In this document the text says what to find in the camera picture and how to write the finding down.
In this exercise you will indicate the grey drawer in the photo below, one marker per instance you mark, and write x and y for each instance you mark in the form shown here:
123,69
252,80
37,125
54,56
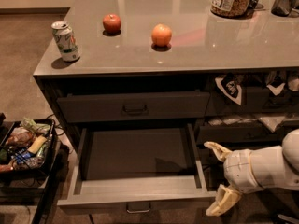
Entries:
254,132
137,171
211,154
253,100
134,106

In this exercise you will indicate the white packets in drawer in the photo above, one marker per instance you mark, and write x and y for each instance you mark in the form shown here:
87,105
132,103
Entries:
269,121

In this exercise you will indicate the red apple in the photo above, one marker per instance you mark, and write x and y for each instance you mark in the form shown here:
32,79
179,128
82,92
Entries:
112,23

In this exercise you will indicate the grey cabinet with countertop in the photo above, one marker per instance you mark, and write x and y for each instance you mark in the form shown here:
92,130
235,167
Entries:
203,46

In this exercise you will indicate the black white snack bag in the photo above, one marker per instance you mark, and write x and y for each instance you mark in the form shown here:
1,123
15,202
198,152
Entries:
229,86

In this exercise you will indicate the green white soda can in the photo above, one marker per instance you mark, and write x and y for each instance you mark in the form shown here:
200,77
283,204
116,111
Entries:
65,40

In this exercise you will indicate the orange fruit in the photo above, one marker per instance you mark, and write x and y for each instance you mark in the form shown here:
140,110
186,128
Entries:
161,35

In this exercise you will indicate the black tray of snacks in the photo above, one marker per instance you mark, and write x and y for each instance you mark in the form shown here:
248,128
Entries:
27,148

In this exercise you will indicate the dark glass container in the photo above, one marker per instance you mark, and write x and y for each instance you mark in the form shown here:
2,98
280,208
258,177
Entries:
283,8

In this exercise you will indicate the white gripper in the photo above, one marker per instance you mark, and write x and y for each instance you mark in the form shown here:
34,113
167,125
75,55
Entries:
237,169

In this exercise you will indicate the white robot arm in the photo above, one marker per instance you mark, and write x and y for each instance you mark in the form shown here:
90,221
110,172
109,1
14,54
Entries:
284,175

